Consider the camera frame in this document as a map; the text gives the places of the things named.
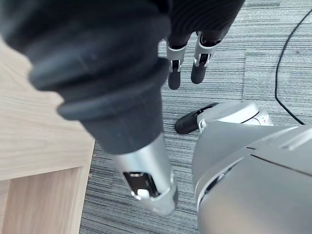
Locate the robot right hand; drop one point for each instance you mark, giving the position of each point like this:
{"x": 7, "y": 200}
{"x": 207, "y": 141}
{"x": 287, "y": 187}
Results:
{"x": 97, "y": 61}

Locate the wooden office cabinet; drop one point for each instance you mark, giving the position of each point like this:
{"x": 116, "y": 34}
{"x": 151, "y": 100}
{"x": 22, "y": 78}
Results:
{"x": 36, "y": 141}

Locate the dark robot right foot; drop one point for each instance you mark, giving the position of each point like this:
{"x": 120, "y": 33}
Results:
{"x": 187, "y": 123}

